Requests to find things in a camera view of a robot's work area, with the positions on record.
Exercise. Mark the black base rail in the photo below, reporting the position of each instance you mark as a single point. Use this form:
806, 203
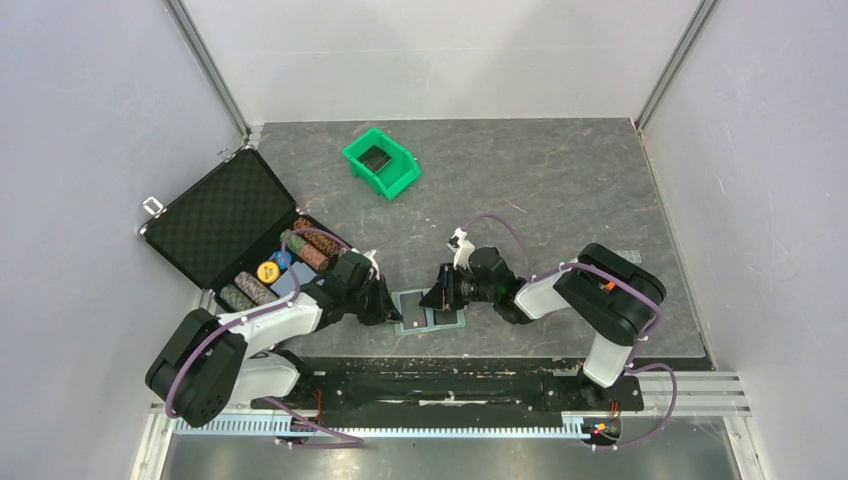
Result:
453, 392

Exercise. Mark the green plastic bin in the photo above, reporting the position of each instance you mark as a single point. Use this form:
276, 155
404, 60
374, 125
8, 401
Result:
402, 171

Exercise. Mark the white toothed cable strip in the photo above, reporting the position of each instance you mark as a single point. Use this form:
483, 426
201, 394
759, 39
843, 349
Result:
283, 425

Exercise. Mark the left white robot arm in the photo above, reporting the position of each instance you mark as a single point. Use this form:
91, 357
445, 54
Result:
212, 362

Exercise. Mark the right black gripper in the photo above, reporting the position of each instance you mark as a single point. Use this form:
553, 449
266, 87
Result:
443, 294

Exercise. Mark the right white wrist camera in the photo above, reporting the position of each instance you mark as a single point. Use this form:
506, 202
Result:
461, 248

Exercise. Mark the green card holder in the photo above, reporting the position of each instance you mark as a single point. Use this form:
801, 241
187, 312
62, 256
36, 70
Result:
431, 327

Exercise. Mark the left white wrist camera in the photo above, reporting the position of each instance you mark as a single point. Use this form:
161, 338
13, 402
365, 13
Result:
370, 255

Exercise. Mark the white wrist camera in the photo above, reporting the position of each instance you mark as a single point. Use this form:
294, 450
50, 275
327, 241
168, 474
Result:
461, 248
370, 255

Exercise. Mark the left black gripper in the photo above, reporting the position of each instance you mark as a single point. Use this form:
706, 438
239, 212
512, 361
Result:
385, 311

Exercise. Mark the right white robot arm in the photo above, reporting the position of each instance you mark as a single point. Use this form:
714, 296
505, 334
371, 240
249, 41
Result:
617, 298

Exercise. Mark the black credit card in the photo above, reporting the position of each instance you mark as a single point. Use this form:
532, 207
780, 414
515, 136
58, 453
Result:
375, 159
414, 316

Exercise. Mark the black poker chip case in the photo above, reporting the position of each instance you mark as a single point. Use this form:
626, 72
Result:
228, 223

